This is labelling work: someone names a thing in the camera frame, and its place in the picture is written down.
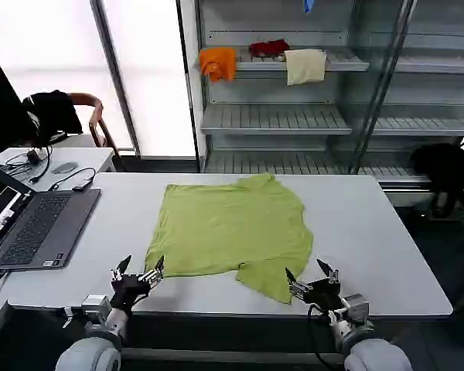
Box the black jacket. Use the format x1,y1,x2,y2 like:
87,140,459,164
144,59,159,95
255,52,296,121
22,90,84,146

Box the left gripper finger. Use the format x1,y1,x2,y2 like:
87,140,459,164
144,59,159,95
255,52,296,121
138,254,166,289
110,254,133,281

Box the wooden chair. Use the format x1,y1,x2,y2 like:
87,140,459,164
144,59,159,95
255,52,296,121
67,92,121,162

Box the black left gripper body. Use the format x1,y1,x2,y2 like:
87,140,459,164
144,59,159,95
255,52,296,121
108,273,152,316

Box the grey window post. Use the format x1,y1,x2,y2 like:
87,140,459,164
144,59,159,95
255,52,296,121
89,0,142,158

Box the grey laptop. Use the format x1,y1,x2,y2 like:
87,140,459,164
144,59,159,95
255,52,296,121
0,162,102,271

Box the black monitor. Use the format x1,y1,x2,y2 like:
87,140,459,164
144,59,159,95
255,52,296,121
0,61,36,163

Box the grey metal shelf rack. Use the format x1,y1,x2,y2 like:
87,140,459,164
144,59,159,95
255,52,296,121
195,0,372,175
347,0,464,221

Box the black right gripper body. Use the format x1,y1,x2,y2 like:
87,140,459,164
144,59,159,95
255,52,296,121
304,277,348,312

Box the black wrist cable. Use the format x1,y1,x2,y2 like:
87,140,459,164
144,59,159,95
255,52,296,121
308,303,336,324

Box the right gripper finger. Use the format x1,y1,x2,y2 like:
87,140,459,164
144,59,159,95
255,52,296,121
285,267,312,304
316,259,341,285

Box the black dongle with cable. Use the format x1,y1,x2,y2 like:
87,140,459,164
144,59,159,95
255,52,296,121
48,167,97,192

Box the black charger with cable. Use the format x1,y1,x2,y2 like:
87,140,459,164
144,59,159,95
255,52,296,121
2,145,52,183

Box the white side table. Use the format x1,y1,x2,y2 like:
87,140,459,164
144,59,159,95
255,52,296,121
0,146,115,182

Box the green shirt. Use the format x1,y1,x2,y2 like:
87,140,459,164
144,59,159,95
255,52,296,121
144,172,315,306

